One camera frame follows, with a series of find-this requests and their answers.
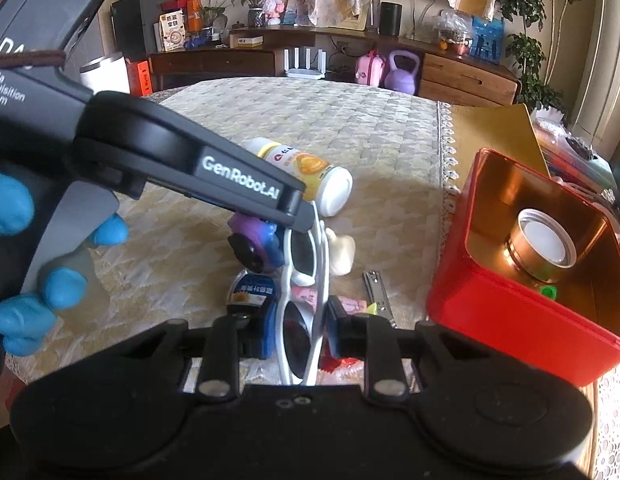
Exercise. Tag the purple kettlebell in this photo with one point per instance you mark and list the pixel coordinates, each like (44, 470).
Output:
(402, 75)

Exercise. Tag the dark wooden low cabinet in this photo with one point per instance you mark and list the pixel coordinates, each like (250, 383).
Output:
(215, 62)

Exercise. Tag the silver nail clipper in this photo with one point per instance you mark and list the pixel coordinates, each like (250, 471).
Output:
(377, 290)

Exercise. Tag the cream garlic bulb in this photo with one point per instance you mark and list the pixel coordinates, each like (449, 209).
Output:
(342, 255)

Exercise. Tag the plastic bag of fruit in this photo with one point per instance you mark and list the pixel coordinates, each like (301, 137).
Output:
(452, 32)

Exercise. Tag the blue gift bag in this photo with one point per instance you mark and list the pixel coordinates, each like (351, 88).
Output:
(487, 40)

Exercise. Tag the red tin box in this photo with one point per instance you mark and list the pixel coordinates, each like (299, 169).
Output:
(489, 320)

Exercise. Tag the small blue labelled tin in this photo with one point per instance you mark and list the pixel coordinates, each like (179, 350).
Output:
(250, 296)

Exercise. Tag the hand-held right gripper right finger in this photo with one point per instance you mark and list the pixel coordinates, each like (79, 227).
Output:
(334, 332)

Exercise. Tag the cream quilted table cover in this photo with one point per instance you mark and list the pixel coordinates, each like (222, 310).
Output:
(340, 120)

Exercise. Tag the pink packet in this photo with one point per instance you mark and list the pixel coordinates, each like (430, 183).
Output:
(352, 304)

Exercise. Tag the white bottle with yellow label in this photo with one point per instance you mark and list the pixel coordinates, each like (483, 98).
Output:
(310, 170)

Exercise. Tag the purple toy with black wheel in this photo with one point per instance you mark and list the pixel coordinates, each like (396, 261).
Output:
(260, 240)

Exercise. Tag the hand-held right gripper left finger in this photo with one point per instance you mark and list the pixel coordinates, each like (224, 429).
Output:
(262, 337)

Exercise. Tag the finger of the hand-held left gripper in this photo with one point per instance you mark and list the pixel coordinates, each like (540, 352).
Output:
(250, 180)

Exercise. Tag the black mini fridge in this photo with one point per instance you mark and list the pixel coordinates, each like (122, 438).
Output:
(135, 25)

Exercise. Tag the person's left hand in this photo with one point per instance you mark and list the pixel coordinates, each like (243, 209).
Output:
(10, 205)

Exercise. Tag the small green cap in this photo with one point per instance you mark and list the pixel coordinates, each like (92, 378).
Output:
(548, 292)

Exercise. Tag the white sunglasses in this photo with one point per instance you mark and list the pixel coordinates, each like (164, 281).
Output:
(302, 278)

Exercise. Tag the black cylinder speaker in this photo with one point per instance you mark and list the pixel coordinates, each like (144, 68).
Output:
(390, 19)

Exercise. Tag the white bin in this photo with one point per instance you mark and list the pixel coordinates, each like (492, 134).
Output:
(106, 74)

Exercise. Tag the round metal lid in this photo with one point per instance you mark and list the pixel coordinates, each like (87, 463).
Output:
(542, 245)

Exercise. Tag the cream standing air conditioner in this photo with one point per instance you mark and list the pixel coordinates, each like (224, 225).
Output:
(604, 60)

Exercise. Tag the orange box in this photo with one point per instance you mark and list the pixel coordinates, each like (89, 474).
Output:
(139, 79)

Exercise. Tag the pink toy backpack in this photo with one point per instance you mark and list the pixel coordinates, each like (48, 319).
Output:
(371, 71)

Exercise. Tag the light wooden drawer cabinet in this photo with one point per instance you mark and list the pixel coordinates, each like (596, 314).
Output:
(464, 77)

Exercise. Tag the brown dotted tablecloth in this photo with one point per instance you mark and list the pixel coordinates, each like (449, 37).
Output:
(614, 420)

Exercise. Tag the clear plastic bag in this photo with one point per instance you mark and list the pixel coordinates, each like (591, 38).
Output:
(564, 132)

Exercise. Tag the flat white box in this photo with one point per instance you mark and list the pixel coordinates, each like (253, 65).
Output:
(250, 40)

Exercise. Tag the printed snack box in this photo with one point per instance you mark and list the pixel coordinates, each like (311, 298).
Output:
(172, 32)

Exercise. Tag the teal book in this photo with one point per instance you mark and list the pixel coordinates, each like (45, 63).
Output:
(592, 166)

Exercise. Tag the gold flat board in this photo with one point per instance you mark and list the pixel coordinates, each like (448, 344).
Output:
(494, 130)

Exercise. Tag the white router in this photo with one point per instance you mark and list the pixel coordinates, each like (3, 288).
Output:
(305, 67)

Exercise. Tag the orange carton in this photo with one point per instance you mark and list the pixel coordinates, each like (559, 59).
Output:
(190, 14)

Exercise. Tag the tall green potted plant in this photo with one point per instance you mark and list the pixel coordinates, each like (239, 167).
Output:
(527, 55)

